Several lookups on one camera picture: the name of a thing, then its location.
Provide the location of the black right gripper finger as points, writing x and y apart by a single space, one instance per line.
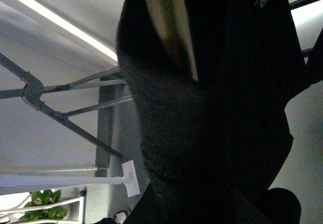
171 22

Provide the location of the black printed t-shirt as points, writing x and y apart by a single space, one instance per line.
212 147

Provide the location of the white shelf stand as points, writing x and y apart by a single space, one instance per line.
60 205

